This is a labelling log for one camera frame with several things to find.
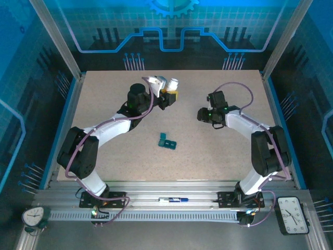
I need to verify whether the white vitamin C pill bottle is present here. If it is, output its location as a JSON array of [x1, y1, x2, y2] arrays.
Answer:
[[166, 77, 181, 92]]

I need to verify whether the teal pill organizer box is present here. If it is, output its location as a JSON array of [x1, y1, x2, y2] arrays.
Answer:
[[158, 132, 178, 151]]

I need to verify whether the blue white marker pen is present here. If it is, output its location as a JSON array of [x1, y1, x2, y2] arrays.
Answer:
[[158, 197, 190, 204]]

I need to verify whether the square black analog clock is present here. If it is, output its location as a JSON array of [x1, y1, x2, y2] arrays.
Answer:
[[276, 196, 311, 236]]

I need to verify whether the round analog clock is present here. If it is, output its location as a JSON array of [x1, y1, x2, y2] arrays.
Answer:
[[21, 205, 52, 232]]

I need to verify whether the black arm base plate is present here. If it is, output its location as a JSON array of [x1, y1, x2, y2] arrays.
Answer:
[[79, 191, 128, 209], [217, 191, 266, 209]]

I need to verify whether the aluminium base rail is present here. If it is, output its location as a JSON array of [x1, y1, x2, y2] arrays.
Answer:
[[33, 181, 310, 211]]

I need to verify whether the aluminium frame post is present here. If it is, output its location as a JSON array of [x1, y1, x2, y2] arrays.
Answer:
[[261, 0, 315, 81], [29, 0, 86, 80]]

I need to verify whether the grey slotted cable duct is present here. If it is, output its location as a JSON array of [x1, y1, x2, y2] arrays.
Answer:
[[48, 210, 241, 222]]

